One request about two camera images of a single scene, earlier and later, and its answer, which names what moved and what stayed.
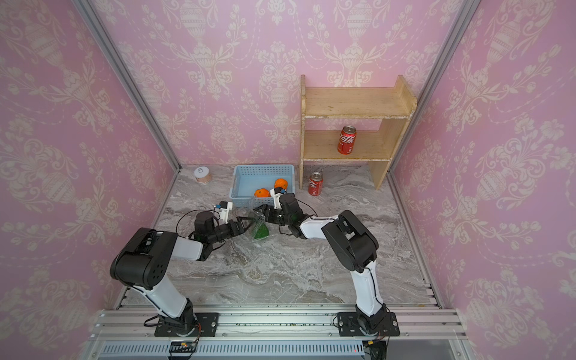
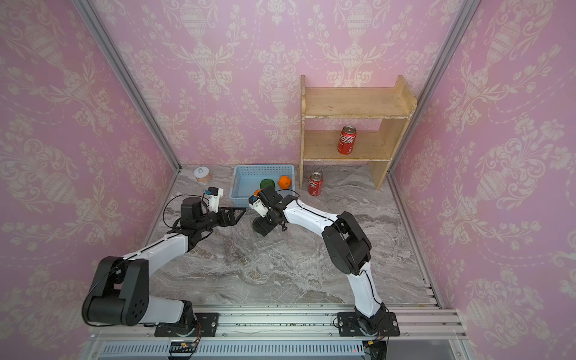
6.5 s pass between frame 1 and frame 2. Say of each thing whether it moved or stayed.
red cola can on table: stayed
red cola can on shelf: stayed
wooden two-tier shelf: stayed
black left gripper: moved
